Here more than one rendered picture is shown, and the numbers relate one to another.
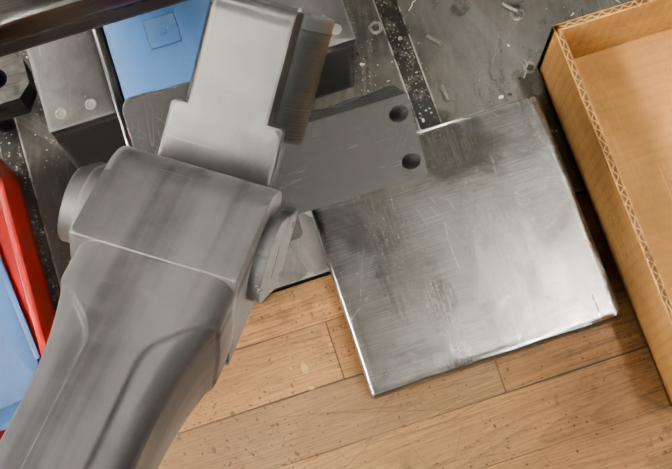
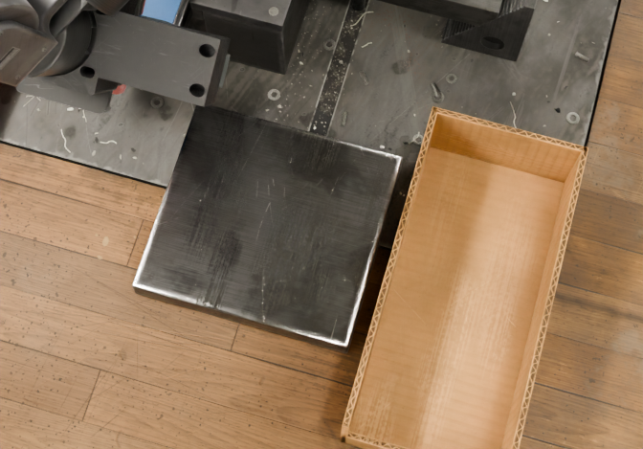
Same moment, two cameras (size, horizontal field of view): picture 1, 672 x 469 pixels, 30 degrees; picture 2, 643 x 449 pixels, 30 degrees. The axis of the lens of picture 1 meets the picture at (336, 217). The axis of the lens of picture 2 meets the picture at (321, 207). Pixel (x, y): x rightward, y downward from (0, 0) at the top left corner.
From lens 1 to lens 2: 28 cm
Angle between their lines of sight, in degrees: 10
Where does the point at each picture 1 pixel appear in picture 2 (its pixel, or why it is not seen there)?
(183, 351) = not seen: outside the picture
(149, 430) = not seen: outside the picture
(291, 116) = not seen: outside the picture
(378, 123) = (188, 48)
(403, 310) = (195, 242)
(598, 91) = (454, 187)
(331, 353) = (131, 243)
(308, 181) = (118, 58)
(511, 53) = (412, 122)
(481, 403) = (207, 347)
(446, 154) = (306, 157)
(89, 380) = not seen: outside the picture
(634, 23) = (504, 148)
